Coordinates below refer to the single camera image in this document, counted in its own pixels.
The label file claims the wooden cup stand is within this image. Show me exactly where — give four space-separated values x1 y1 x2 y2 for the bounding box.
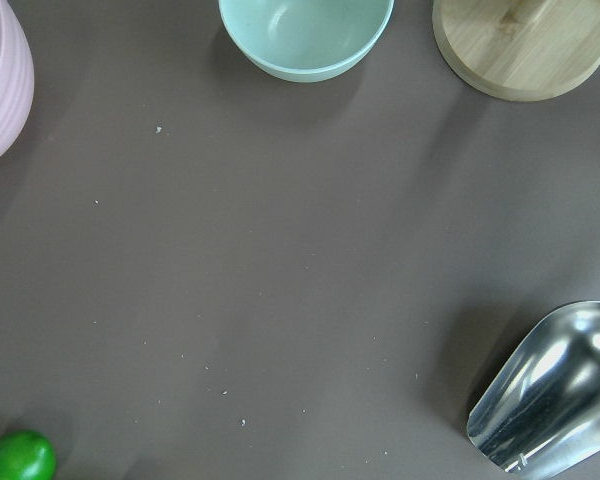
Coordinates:
432 0 600 102

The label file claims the green lime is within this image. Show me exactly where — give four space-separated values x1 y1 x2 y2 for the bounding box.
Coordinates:
0 430 57 480

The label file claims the green ceramic bowl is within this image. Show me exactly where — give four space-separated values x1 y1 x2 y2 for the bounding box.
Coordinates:
218 0 394 83

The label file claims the pink bowl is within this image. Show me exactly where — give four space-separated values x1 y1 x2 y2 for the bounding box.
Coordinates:
0 1 34 157

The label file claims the steel ice scoop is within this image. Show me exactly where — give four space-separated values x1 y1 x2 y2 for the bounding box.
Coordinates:
466 301 600 479

